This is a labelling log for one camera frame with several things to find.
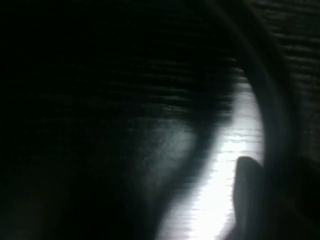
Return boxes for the black over-ear headphones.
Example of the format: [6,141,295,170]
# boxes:
[207,0,303,240]

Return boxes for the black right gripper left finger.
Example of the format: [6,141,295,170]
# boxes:
[231,156,266,240]

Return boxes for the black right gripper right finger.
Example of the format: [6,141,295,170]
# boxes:
[287,154,320,240]

